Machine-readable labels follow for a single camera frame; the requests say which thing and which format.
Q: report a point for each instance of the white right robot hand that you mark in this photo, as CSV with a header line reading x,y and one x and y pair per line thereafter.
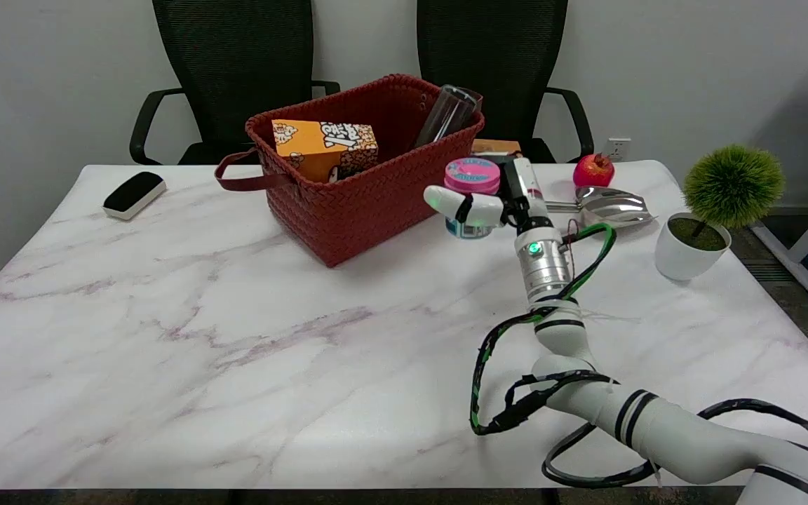
x,y
486,207

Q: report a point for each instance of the pink gum jar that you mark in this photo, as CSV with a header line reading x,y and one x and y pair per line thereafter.
x,y
472,184

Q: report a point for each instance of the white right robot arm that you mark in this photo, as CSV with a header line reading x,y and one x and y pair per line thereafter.
x,y
656,428

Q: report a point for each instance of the brown woven storage basket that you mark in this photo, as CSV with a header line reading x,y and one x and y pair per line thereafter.
x,y
369,189

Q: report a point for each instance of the orange small box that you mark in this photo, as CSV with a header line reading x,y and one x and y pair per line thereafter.
x,y
495,147

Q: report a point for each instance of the clear glass tumbler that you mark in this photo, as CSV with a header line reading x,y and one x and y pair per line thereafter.
x,y
448,113

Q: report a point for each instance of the red apple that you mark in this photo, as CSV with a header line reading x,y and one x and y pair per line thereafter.
x,y
593,170

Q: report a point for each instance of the silver metal scoop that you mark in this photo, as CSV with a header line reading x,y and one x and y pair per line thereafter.
x,y
607,206

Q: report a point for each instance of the black mesh office chair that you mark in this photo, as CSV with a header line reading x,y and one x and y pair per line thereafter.
x,y
232,77
495,70

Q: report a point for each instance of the orange popcorn box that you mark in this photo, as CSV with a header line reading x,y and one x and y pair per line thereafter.
x,y
325,149

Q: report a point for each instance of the green ball plant white pot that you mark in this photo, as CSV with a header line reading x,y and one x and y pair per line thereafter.
x,y
716,210

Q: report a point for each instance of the black white eraser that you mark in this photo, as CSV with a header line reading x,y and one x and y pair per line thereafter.
x,y
134,195

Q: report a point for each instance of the white wall socket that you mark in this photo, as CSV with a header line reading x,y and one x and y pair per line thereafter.
x,y
617,149

